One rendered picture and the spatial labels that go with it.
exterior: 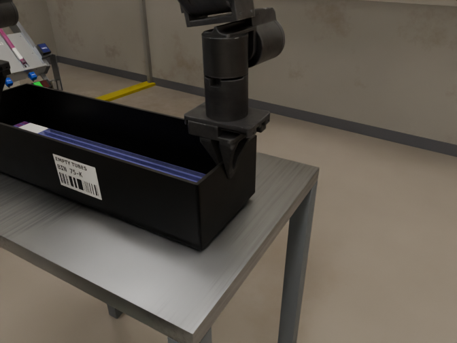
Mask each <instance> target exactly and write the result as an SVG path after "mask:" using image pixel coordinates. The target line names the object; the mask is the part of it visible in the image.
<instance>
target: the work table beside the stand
mask: <svg viewBox="0 0 457 343"><path fill-rule="evenodd" d="M319 169H320V168H319V167H316V166H313V165H308V164H304V163H299V162H296V161H291V160H288V159H283V158H279V157H275V156H271V155H268V154H263V153H260V152H256V184H255V193H254V194H253V196H251V198H249V199H248V201H247V202H246V203H245V204H244V205H243V206H242V207H241V209H240V210H239V211H238V212H237V213H236V214H235V215H234V216H233V217H232V219H231V220H230V221H229V222H228V223H227V224H226V225H225V226H224V227H223V228H222V229H221V230H220V231H219V233H218V234H217V235H216V236H215V237H214V238H213V239H212V240H211V242H210V243H209V244H208V245H207V246H206V247H205V248H204V249H203V250H197V249H196V248H193V247H190V246H187V245H185V244H183V243H180V242H177V241H175V240H172V239H170V238H167V237H165V236H163V235H160V234H157V233H155V232H153V231H150V230H147V229H144V228H143V227H140V226H137V225H134V224H132V223H129V222H127V221H125V220H122V219H120V218H117V217H115V216H112V215H110V214H107V213H104V212H102V211H100V210H96V209H94V208H92V207H89V206H86V205H84V204H82V203H79V202H77V201H74V200H72V199H69V198H67V197H64V196H62V195H59V194H56V193H53V192H52V191H49V190H46V189H43V188H41V187H39V186H36V185H34V184H31V183H29V182H26V181H24V180H21V179H19V178H16V177H13V176H11V175H9V174H6V173H3V172H2V171H0V247H2V248H3V249H5V250H7V251H9V252H11V253H13V254H14V255H16V256H18V257H20V258H22V259H24V260H25V261H28V262H29V263H32V264H33V265H35V266H37V267H39V268H41V269H43V270H44V271H46V272H48V273H50V274H52V275H53V276H56V277H57V278H60V279H61V280H63V281H65V282H67V283H69V284H71V285H72V286H74V287H76V288H78V289H80V290H82V291H83V292H85V293H87V294H89V295H91V296H93V297H95V298H97V299H99V300H101V301H102V302H104V303H106V304H107V308H108V312H109V315H110V316H112V317H114V318H116V319H117V318H118V317H119V316H120V315H121V314H122V313H125V314H127V315H129V316H130V317H132V318H134V319H136V320H138V321H140V322H141V323H143V324H145V325H147V326H149V327H151V328H153V329H155V330H157V331H159V332H160V333H162V334H164V335H166V336H168V337H167V340H168V343H212V340H211V326H212V325H213V324H214V322H215V321H216V319H217V318H218V317H219V315H220V314H221V312H222V311H223V310H224V308H225V307H226V305H227V304H228V303H229V302H230V300H231V299H232V297H233V296H234V294H235V293H236V292H237V290H238V289H239V287H240V286H241V285H242V284H243V282H244V280H245V279H246V278H247V277H248V275H249V274H250V272H251V271H252V270H253V269H254V267H255V265H256V264H257V263H258V262H259V260H260V258H261V257H262V256H263V255H264V253H265V252H266V250H267V249H268V247H270V245H271V243H272V242H273V241H274V239H275V238H276V237H277V235H278V234H279V232H280V231H281V230H282V228H283V227H284V225H285V224H286V223H287V222H288V220H289V228H288V241H287V249H286V262H285V270H284V283H283V291H282V305H281V312H280V326H279V334H278V341H277V343H297V335H298V329H299V319H300V313H301V304H302V298H303V288H304V283H305V273H306V267H307V258H308V252H309V242H310V237H311V227H312V221H313V215H314V206H315V200H316V191H317V185H318V175H319Z"/></svg>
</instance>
